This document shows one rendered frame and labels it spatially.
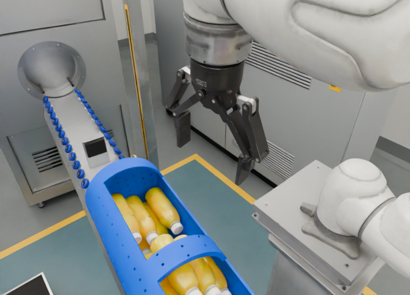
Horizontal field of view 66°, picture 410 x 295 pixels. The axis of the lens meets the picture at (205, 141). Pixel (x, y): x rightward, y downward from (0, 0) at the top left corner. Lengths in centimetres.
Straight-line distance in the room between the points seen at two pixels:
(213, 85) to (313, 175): 97
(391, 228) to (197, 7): 74
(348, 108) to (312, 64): 179
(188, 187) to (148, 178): 154
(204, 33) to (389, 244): 74
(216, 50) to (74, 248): 226
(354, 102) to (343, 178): 107
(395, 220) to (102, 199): 82
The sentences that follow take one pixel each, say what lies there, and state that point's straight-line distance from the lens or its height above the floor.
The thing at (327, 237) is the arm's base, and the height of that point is 110.
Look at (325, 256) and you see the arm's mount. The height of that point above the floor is 107.
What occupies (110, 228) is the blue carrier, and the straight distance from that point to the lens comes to 101.
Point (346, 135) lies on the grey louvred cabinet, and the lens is 210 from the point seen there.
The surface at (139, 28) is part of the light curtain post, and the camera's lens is 157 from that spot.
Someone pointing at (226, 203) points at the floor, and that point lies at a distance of 264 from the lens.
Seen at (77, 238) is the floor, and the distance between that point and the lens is 259.
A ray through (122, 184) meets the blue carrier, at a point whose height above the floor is 112.
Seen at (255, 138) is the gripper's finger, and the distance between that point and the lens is 46.
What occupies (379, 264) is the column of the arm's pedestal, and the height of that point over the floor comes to 100.
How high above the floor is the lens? 194
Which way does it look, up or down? 36 degrees down
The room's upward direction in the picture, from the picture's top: straight up
